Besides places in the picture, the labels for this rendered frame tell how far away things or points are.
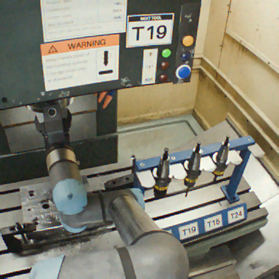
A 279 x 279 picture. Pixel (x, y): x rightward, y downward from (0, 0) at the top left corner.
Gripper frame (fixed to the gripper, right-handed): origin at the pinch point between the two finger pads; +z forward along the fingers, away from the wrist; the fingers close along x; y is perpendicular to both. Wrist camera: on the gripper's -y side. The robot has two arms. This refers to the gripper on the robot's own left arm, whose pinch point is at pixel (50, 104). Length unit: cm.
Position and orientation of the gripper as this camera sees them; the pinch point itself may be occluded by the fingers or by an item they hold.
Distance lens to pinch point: 94.8
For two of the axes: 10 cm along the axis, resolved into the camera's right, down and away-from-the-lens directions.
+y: -0.7, 7.4, 6.7
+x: 9.4, -1.8, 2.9
